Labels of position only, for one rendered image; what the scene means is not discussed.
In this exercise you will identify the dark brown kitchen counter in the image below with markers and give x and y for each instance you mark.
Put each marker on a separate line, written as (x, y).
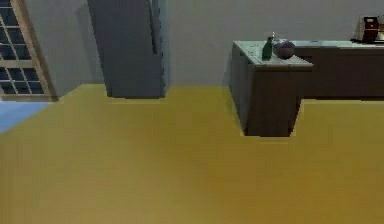
(276, 96)

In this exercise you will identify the grey fridge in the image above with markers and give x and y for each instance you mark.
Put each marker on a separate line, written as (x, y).
(130, 50)

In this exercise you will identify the green bottle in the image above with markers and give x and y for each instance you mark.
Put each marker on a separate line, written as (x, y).
(267, 50)

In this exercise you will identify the clear glass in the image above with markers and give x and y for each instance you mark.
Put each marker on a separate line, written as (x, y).
(273, 37)

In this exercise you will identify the dark purple round bowl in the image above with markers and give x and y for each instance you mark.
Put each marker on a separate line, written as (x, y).
(285, 49)

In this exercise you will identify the tan framed glass door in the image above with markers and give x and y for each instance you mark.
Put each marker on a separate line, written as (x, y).
(20, 66)

